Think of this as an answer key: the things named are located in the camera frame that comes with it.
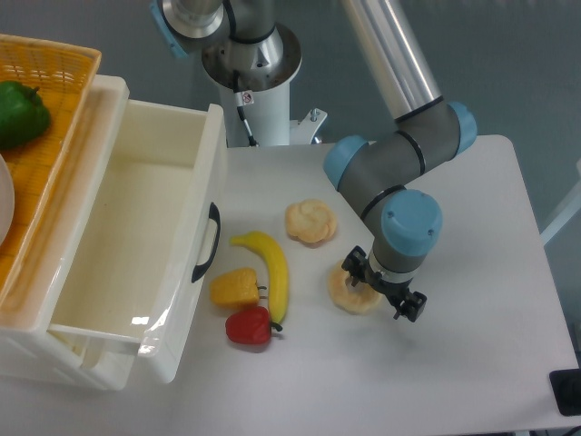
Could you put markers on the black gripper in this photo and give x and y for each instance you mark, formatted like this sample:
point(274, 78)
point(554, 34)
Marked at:
point(394, 285)

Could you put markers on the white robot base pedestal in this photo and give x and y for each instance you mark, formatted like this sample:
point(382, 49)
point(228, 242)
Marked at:
point(254, 81)

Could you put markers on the red bell pepper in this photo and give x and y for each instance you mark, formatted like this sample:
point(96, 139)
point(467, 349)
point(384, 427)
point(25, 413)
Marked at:
point(253, 326)

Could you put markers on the black drawer handle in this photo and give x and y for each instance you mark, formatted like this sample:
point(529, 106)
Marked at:
point(210, 243)

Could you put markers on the white plate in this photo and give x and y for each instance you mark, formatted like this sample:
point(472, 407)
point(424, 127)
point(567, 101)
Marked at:
point(7, 200)

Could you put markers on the white mounting bracket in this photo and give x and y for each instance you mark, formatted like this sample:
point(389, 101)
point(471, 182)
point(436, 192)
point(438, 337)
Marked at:
point(306, 130)

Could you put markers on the black device at edge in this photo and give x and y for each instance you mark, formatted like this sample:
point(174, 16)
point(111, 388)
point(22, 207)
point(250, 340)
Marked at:
point(566, 388)

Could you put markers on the green bell pepper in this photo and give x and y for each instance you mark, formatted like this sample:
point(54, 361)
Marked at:
point(24, 117)

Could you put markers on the ring donut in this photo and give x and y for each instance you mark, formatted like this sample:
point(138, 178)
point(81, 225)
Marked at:
point(355, 299)

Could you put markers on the white drawer cabinet frame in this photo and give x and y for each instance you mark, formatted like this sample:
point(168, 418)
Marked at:
point(29, 349)

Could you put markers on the orange woven basket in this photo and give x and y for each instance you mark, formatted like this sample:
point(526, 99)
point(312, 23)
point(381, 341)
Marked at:
point(62, 73)

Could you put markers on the yellow bell pepper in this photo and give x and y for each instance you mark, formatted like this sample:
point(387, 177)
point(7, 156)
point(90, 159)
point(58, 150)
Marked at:
point(237, 289)

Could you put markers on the yellow banana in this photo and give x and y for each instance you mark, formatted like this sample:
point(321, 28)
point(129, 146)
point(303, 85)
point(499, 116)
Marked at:
point(274, 258)

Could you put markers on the twisted bread roll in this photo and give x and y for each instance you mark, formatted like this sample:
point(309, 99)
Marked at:
point(310, 221)

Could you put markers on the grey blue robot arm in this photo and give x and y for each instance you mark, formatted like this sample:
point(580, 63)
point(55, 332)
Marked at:
point(372, 177)

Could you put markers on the white plastic drawer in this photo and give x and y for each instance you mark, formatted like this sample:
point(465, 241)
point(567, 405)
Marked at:
point(129, 287)

